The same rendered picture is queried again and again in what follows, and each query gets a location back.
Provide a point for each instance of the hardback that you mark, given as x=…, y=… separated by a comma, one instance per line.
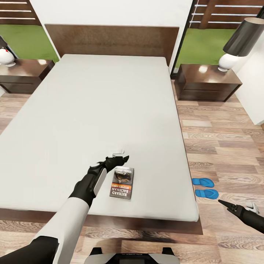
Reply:
x=122, y=182

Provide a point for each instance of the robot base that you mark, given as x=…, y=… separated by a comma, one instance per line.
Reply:
x=167, y=257

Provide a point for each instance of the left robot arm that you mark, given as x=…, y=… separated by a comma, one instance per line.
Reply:
x=56, y=241

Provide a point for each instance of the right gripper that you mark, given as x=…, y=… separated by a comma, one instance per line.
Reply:
x=247, y=217

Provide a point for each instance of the sandal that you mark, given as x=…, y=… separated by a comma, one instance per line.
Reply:
x=203, y=182
x=208, y=193

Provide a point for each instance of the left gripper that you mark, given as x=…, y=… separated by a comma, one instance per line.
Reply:
x=117, y=161

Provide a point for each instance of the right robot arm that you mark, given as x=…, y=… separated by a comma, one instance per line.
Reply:
x=249, y=215

